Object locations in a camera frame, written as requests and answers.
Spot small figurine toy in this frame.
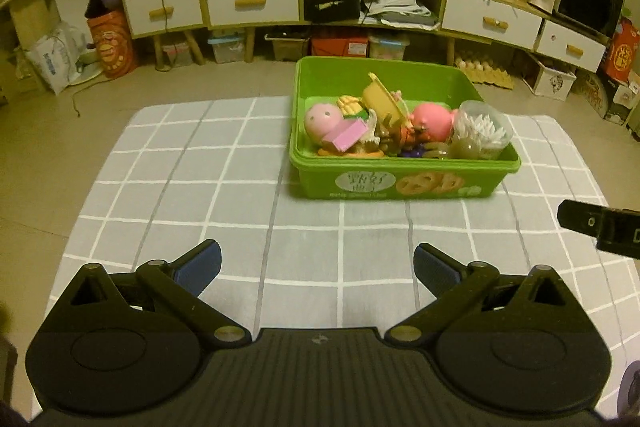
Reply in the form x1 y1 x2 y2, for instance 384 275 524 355
398 126 432 150

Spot pink eraser block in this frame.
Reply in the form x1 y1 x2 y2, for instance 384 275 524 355
322 118 366 153

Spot white starfish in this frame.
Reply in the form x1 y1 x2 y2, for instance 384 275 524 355
355 109 381 150

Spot grey checked table cloth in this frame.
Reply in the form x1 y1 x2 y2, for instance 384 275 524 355
51 98 639 417

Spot clear cotton swab jar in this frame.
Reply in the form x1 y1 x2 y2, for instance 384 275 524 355
450 100 513 160

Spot white carved wooden box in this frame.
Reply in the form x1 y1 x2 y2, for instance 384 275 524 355
520 53 576 102

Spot pink pig toy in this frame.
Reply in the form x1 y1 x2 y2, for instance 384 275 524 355
409 102 458 143

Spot red gift box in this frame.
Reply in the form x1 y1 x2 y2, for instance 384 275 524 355
601 17 639 83

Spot orange toy slice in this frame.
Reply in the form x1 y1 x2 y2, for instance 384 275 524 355
317 147 385 159

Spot egg tray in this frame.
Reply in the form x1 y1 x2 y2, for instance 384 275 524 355
454 51 515 90

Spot yellow toy pot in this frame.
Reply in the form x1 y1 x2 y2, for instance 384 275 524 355
361 72 410 126

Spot toy corn cob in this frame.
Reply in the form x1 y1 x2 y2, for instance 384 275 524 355
336 95 369 120

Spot pink dotted toy ball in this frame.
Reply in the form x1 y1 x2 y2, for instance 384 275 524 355
304 103 344 145

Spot green plastic storage box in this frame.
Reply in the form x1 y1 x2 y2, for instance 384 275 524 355
288 56 522 199

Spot clear plastic storage bin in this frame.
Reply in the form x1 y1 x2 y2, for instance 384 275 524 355
369 34 410 61

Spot white plastic bag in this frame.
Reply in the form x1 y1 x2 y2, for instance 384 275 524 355
26 22 87 95

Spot red cardboard box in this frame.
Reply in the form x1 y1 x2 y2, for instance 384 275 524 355
310 35 369 57

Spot orange red gift bag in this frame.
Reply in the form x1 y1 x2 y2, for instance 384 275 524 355
87 10 138 79

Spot folded papers in shelf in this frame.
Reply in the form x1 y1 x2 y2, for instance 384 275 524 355
358 0 439 31

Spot black bag in shelf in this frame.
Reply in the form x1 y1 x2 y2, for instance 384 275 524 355
303 0 361 24

